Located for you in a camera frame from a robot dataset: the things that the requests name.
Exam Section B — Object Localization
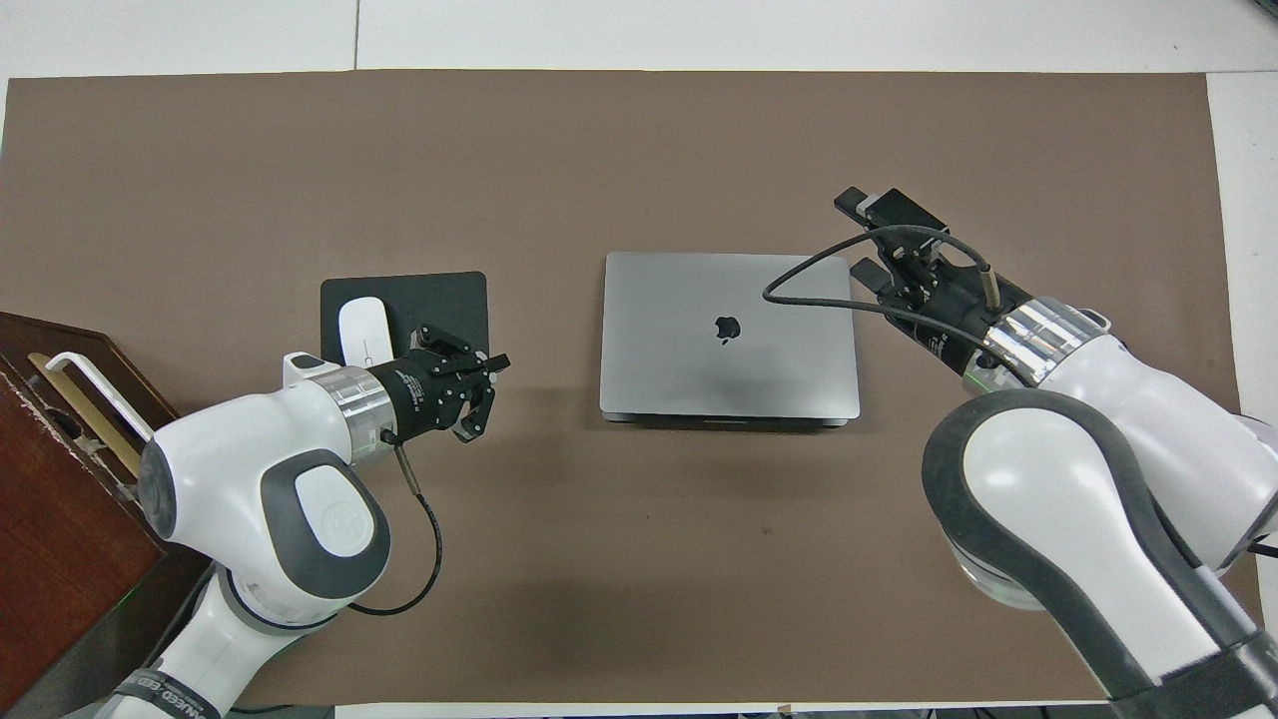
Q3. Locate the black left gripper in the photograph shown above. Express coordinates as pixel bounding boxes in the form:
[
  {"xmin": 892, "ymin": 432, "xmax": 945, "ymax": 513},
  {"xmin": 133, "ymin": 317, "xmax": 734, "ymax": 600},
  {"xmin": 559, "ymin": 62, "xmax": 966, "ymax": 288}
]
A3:
[{"xmin": 367, "ymin": 326, "xmax": 512, "ymax": 443}]

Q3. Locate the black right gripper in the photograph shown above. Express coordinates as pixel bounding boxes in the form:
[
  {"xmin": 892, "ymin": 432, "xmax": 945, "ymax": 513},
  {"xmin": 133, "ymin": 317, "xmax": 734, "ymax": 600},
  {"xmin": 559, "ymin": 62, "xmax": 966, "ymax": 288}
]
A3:
[{"xmin": 835, "ymin": 187, "xmax": 1030, "ymax": 376}]

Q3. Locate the silver laptop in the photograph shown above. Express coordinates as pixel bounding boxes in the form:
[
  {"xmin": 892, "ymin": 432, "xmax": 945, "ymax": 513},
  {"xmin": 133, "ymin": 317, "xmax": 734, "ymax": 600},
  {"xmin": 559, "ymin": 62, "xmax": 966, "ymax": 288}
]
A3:
[{"xmin": 599, "ymin": 251, "xmax": 862, "ymax": 430}]

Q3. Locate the black mouse pad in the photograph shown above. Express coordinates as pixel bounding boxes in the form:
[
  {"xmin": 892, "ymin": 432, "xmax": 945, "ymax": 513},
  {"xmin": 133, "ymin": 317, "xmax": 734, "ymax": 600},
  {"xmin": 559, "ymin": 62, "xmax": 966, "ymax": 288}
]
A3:
[{"xmin": 319, "ymin": 271, "xmax": 490, "ymax": 390}]

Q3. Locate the white computer mouse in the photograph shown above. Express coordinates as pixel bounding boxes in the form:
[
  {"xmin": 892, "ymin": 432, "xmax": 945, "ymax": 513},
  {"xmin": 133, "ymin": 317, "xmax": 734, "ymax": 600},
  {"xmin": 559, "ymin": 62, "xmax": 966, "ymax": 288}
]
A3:
[{"xmin": 337, "ymin": 298, "xmax": 392, "ymax": 368}]

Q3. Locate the brown table mat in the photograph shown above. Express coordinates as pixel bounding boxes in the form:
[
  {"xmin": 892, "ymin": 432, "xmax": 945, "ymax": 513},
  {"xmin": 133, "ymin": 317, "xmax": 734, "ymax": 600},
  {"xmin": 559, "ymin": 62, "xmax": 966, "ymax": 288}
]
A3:
[{"xmin": 0, "ymin": 70, "xmax": 1239, "ymax": 705}]

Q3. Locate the dark wooden box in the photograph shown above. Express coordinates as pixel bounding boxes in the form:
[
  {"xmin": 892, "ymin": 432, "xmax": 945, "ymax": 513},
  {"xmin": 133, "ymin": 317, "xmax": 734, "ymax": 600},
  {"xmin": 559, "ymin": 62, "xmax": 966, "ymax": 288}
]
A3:
[{"xmin": 0, "ymin": 312, "xmax": 216, "ymax": 715}]

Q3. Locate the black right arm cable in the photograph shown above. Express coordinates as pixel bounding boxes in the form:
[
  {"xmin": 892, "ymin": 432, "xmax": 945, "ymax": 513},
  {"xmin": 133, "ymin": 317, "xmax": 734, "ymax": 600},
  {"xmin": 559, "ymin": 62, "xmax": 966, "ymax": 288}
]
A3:
[{"xmin": 763, "ymin": 228, "xmax": 1034, "ymax": 385}]

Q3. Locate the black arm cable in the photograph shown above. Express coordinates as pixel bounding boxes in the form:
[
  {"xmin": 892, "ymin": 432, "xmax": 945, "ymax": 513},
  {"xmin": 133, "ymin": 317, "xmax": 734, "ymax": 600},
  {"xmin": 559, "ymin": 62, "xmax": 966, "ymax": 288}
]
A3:
[
  {"xmin": 763, "ymin": 228, "xmax": 1034, "ymax": 385},
  {"xmin": 349, "ymin": 429, "xmax": 445, "ymax": 615}
]

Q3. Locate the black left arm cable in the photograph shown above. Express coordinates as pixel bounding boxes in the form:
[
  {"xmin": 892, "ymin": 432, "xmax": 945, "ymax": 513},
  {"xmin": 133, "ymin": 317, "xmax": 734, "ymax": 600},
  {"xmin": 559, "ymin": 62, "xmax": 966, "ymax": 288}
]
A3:
[{"xmin": 349, "ymin": 429, "xmax": 445, "ymax": 615}]

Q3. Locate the white box handle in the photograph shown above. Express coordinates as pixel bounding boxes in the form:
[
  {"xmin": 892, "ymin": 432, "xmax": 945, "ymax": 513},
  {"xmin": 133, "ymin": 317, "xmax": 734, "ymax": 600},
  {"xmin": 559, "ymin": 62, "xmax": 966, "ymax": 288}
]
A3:
[{"xmin": 45, "ymin": 352, "xmax": 156, "ymax": 445}]

